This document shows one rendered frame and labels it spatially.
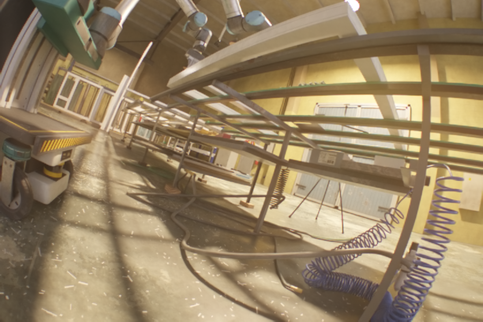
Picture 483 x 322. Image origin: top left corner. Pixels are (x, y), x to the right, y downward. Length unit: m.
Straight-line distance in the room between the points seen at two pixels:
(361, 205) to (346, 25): 6.69
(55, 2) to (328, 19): 0.78
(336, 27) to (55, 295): 0.98
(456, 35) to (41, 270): 1.13
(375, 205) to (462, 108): 4.46
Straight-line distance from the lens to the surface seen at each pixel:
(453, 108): 7.90
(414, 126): 1.07
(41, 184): 0.85
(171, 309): 0.61
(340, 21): 0.59
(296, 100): 9.32
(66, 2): 0.70
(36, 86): 1.12
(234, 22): 1.13
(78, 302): 0.57
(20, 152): 0.71
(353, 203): 7.14
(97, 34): 1.17
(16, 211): 0.79
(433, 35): 0.58
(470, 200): 7.06
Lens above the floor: 0.43
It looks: 7 degrees up
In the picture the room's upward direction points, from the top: 18 degrees clockwise
